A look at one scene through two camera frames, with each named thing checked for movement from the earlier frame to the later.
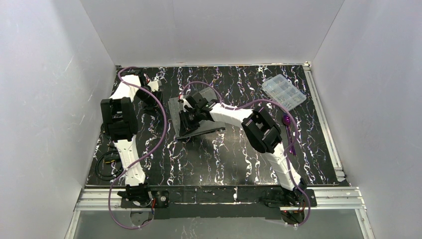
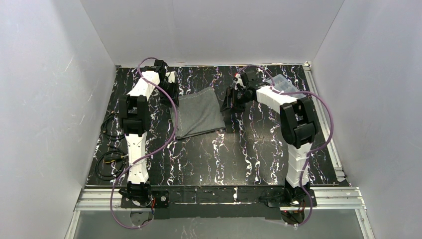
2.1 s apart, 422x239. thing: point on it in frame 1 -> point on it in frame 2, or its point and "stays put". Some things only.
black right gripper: (188, 122) -> (232, 98)
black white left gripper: (149, 103) -> (172, 93)
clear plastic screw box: (282, 91) stays put
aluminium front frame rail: (335, 198) stays put
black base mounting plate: (225, 201) stays put
